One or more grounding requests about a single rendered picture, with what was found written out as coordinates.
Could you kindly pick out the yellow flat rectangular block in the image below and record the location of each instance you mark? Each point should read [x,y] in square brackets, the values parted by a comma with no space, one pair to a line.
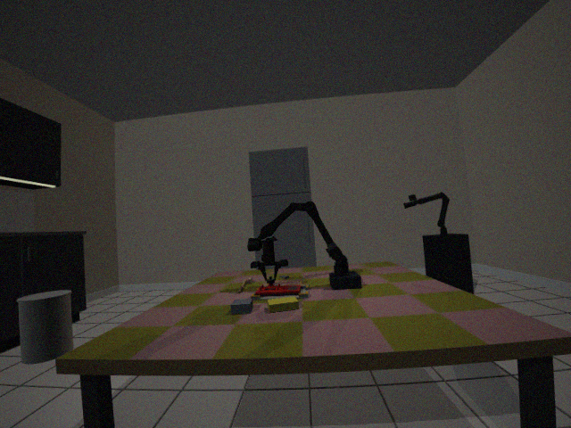
[282,304]

